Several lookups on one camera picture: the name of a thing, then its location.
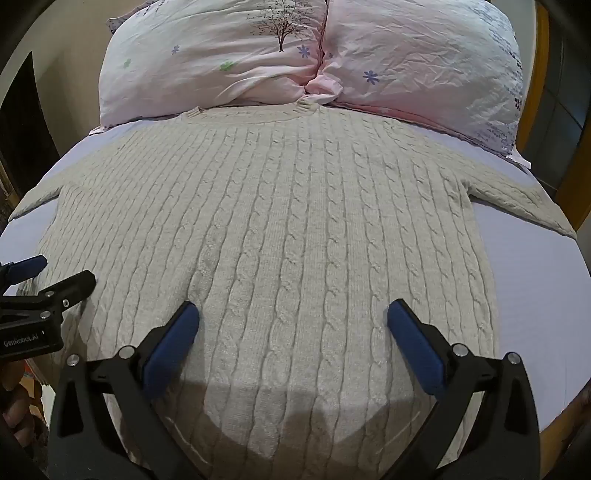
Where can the pink pillow with flower print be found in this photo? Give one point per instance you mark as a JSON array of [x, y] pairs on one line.
[[415, 69]]

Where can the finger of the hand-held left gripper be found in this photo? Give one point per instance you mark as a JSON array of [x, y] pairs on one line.
[[27, 267], [69, 288]]

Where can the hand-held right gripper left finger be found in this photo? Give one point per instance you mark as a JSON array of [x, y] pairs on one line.
[[171, 342]]

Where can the pink pillow with tree print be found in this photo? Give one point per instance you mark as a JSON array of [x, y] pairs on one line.
[[198, 60]]

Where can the person's left hand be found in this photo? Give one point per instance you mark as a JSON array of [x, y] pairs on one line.
[[16, 406]]

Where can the dark wooden door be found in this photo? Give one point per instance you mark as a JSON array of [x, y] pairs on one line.
[[27, 124]]

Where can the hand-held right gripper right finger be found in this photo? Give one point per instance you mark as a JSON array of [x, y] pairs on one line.
[[415, 339]]

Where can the wooden bed frame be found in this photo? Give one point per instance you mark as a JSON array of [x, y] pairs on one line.
[[542, 69]]

